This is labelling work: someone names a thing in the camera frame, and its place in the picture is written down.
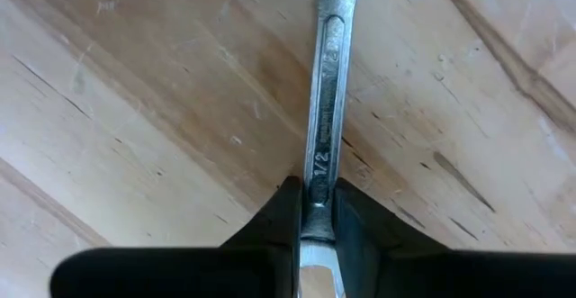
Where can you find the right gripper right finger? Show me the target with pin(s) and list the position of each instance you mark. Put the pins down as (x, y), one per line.
(450, 275)

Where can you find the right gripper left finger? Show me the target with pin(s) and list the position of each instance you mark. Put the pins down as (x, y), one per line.
(180, 275)

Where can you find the silver combination wrench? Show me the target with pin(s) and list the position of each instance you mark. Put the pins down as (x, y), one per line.
(330, 86)

